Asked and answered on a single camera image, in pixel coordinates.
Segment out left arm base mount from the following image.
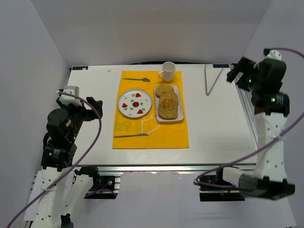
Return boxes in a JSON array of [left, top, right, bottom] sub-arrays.
[[74, 166, 118, 200]]

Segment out table logo sticker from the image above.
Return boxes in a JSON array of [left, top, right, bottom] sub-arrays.
[[72, 66, 88, 71], [213, 64, 229, 68]]

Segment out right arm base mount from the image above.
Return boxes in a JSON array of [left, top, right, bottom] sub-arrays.
[[193, 169, 245, 202]]

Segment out yellow cloth placemat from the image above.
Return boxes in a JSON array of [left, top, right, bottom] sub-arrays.
[[113, 71, 189, 149]]

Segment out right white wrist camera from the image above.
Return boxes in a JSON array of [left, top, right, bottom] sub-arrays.
[[253, 48, 282, 69]]

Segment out aluminium table frame rail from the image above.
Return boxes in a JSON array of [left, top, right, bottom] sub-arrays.
[[71, 163, 259, 174]]

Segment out round watermelon pattern plate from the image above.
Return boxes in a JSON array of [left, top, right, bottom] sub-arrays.
[[117, 89, 152, 119]]

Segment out white rectangular tray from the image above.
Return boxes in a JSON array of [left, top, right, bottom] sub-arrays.
[[153, 85, 184, 123]]

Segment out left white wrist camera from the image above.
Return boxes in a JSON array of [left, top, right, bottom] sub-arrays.
[[59, 85, 82, 106]]

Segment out right table logo sticker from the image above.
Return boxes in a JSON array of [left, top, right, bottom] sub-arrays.
[[213, 64, 229, 68]]

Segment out bread slice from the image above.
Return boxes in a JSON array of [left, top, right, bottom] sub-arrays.
[[158, 98, 178, 110], [158, 104, 178, 119], [159, 91, 178, 102]]

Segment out bread slice nearest mug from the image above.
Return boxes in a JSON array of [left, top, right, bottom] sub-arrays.
[[155, 84, 174, 98]]

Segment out teal plastic knife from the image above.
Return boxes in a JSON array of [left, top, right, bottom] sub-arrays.
[[113, 133, 148, 138]]

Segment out teal plastic fork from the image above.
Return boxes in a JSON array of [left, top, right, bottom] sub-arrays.
[[123, 78, 150, 82]]

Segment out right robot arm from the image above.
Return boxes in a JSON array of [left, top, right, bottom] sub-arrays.
[[222, 57, 295, 200]]

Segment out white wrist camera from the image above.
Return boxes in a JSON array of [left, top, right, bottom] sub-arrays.
[[253, 48, 282, 69], [59, 85, 82, 106]]

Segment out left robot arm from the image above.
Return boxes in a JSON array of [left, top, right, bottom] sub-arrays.
[[32, 97, 103, 228]]

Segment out left table logo sticker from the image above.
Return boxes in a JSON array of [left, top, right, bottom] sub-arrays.
[[72, 66, 88, 71]]

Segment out metal serving tongs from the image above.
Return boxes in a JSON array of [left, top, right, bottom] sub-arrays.
[[204, 65, 223, 96]]

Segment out white ceramic mug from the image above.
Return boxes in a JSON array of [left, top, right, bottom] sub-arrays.
[[158, 62, 176, 82]]

